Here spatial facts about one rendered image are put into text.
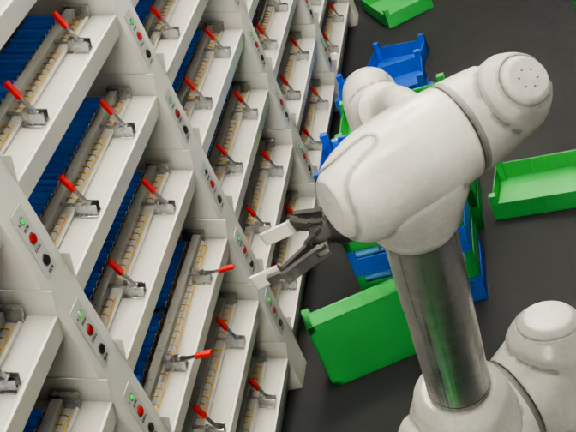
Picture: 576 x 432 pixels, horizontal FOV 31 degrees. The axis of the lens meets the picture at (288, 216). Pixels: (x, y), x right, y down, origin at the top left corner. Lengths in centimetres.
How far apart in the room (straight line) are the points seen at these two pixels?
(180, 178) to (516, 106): 113
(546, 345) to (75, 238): 80
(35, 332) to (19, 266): 11
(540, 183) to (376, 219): 181
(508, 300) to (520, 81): 144
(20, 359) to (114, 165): 53
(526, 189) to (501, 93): 176
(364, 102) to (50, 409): 74
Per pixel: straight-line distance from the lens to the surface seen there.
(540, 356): 175
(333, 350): 257
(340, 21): 421
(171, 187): 226
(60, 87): 192
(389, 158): 126
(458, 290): 146
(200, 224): 239
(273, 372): 258
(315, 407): 262
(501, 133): 132
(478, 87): 132
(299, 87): 336
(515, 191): 305
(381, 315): 254
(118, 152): 205
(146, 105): 220
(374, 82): 190
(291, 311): 275
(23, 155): 173
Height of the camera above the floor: 171
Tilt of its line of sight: 31 degrees down
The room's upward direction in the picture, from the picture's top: 24 degrees counter-clockwise
